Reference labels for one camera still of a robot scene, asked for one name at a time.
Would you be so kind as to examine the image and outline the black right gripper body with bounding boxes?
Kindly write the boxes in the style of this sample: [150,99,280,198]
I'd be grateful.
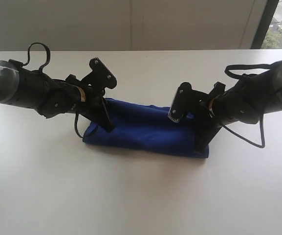
[196,80,260,130]

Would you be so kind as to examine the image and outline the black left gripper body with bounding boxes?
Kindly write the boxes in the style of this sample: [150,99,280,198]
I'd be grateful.
[37,74,105,122]

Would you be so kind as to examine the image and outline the blue towel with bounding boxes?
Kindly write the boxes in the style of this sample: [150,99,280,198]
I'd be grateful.
[82,98,209,159]

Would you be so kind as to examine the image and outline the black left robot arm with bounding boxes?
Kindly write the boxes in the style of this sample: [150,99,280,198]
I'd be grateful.
[0,58,117,132]

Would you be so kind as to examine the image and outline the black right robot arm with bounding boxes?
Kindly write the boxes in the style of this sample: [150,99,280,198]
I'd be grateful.
[195,60,282,153]

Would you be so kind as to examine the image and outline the black braided cable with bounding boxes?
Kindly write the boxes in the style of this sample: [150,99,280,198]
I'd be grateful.
[222,62,282,149]

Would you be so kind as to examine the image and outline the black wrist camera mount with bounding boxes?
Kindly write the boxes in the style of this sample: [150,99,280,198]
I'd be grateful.
[168,82,208,123]
[81,57,117,93]

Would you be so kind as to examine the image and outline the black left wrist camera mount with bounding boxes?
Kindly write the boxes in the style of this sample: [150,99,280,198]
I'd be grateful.
[81,57,117,93]

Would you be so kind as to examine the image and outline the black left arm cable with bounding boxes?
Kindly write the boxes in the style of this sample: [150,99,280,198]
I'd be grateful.
[22,43,52,73]

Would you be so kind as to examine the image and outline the black window frame post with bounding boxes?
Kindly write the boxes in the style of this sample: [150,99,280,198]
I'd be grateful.
[250,0,279,49]

